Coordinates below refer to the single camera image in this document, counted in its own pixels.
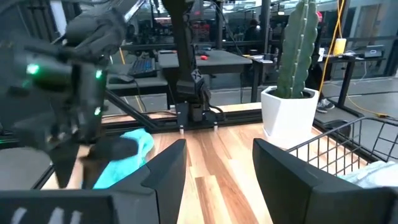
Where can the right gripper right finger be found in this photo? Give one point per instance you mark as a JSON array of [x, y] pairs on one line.
[[298, 199]]

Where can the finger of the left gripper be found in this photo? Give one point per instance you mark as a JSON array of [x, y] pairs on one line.
[[66, 165], [109, 149]]

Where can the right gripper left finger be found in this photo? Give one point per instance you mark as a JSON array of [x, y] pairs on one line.
[[140, 202]]

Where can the teal microfiber towel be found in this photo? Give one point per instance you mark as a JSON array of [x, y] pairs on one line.
[[136, 146]]

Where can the green microfiber towel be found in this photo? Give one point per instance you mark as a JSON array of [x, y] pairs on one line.
[[370, 174]]

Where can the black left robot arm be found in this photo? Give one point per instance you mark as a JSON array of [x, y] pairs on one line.
[[183, 46]]

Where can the dark grey desk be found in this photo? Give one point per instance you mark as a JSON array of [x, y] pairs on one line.
[[146, 84]]

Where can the white plant pot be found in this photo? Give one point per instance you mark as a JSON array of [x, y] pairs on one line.
[[289, 118]]

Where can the black computer keyboard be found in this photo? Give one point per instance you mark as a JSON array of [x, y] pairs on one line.
[[142, 67]]

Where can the person's shoe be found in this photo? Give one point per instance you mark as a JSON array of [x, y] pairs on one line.
[[325, 105]]

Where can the black desk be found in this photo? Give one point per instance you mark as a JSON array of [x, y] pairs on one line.
[[348, 74]]

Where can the grey side table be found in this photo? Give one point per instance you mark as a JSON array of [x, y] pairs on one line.
[[224, 62]]

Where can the green cactus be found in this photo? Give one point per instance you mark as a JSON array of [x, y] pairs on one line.
[[298, 53]]

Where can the yellow cup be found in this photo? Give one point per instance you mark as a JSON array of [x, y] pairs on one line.
[[339, 46]]

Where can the grey electronic device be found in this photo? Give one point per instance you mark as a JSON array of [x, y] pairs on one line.
[[374, 51]]

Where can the person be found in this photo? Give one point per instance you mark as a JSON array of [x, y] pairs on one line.
[[252, 31]]

